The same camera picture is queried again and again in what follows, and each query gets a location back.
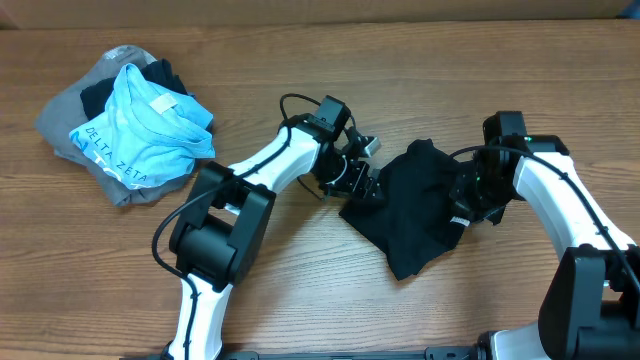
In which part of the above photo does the black t-shirt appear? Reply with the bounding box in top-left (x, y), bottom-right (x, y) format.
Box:
top-left (339, 139), bottom-right (477, 281)

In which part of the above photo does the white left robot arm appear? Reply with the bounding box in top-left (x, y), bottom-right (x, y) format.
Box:
top-left (160, 114), bottom-right (380, 360)

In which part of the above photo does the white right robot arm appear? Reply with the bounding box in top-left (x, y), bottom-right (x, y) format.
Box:
top-left (452, 135), bottom-right (639, 359)

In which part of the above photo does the light blue printed t-shirt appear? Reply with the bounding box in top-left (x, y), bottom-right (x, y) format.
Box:
top-left (69, 63), bottom-right (215, 190)

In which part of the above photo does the black garment in pile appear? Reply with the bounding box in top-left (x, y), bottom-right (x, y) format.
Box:
top-left (80, 59), bottom-right (188, 120)

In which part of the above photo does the grey folded garment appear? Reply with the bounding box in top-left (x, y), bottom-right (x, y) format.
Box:
top-left (35, 45), bottom-right (188, 207)

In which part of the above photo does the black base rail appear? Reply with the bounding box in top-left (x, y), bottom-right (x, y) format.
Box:
top-left (119, 345), bottom-right (481, 360)

